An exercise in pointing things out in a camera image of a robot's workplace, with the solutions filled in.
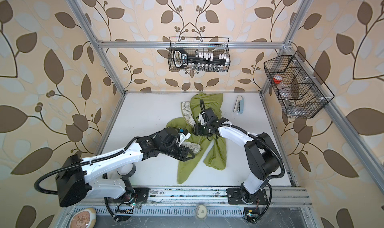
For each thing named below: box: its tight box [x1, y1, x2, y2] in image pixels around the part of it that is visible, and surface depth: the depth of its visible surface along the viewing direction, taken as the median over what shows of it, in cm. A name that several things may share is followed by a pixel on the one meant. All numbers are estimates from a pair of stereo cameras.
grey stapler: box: [233, 95, 244, 114], surface depth 110 cm
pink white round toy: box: [69, 207, 97, 228], surface depth 68 cm
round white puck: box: [195, 204, 208, 220], surface depth 62 cm
